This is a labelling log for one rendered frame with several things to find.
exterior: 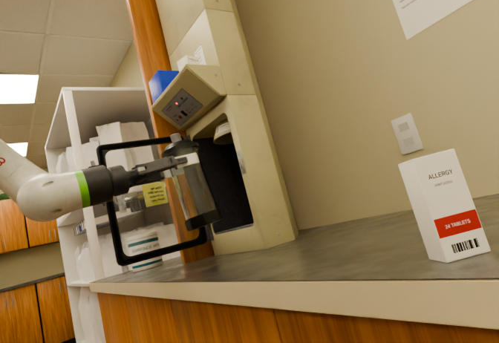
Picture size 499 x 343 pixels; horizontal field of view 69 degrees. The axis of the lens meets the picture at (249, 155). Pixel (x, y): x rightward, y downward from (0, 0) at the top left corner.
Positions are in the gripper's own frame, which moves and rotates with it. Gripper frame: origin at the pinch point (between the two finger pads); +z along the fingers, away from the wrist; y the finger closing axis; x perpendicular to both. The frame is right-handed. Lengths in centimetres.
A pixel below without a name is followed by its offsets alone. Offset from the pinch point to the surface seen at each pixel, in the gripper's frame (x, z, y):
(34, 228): -73, -29, 513
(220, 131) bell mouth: -9.6, 19.1, 6.9
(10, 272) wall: -26, -71, 547
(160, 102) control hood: -27.4, 6.8, 18.4
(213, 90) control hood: -19.0, 14.4, -5.0
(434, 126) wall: 14, 61, -36
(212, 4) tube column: -48, 24, -6
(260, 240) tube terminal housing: 27.2, 14.6, -0.9
